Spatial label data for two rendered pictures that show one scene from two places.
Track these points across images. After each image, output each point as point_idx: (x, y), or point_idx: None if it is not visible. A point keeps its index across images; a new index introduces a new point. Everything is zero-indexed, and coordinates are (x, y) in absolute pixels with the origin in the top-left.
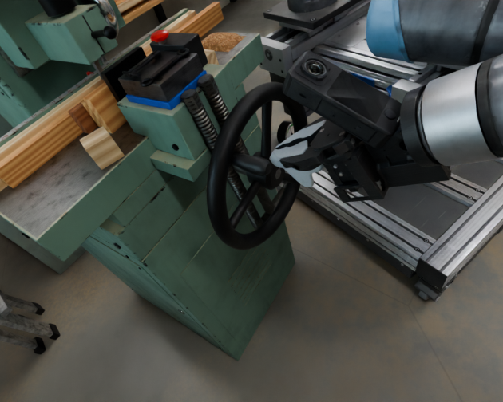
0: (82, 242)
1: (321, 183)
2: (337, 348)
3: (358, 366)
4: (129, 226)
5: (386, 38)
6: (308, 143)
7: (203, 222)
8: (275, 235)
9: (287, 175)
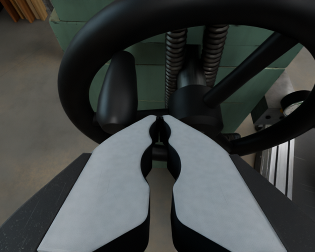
0: None
1: (280, 157)
2: (159, 230)
3: (154, 251)
4: (65, 24)
5: None
6: (125, 238)
7: (148, 87)
8: None
9: (221, 141)
